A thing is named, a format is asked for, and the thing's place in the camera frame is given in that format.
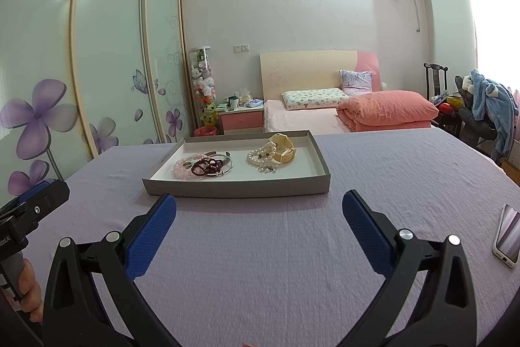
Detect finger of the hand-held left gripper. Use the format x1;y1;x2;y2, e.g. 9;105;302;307
0;179;58;216
15;179;71;228

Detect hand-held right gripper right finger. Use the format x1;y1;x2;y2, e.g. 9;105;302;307
342;190;477;347

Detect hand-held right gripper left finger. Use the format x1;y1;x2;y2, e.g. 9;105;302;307
43;193;191;347

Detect pink bead bracelet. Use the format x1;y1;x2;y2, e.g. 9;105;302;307
174;154;208;180

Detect dark red bead bracelet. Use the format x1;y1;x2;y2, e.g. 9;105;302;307
191;157;224;176

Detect grey cardboard tray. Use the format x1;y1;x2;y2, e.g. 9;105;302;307
142;130;331;198

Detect thin silver bangle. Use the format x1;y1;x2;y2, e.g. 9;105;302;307
203;158;235;178

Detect wide grey cuff bracelet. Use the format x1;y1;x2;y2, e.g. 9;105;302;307
205;151;233;165

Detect yellow wrist watch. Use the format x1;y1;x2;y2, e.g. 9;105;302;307
269;133;298;165

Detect white pearl necklace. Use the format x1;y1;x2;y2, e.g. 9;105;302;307
246;141;281;173

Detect person's left hand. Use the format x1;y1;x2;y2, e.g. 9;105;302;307
18;261;44;324

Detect purple bed sheet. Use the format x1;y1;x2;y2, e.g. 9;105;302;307
8;127;520;347

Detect folded pink quilt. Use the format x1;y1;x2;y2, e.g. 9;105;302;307
336;90;439;133

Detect pink mattress sheet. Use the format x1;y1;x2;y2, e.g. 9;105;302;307
263;100;350;135

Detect white smartphone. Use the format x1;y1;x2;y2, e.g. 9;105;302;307
492;203;520;268

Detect patterned flat pillow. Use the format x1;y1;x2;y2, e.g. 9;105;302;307
282;88;351;111

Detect pink and white nightstand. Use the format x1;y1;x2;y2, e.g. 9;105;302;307
217;105;266;135

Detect small floral pillow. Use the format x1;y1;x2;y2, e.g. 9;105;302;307
340;71;373;93

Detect colourful toys on chair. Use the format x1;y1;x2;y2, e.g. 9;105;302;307
433;95;464;114

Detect clear tube of plush toys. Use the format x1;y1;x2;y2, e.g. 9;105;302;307
188;46;218;130

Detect floral sliding door wardrobe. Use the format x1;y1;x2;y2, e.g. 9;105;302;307
0;0;200;205

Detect dark wooden chair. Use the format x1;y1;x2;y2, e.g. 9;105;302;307
423;62;464;136

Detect cream and pink headboard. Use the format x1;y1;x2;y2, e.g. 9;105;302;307
260;50;384;101

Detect blue plush garment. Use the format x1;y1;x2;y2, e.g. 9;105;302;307
463;68;520;163

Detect white air conditioner pipe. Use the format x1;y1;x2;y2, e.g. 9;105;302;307
411;0;430;33

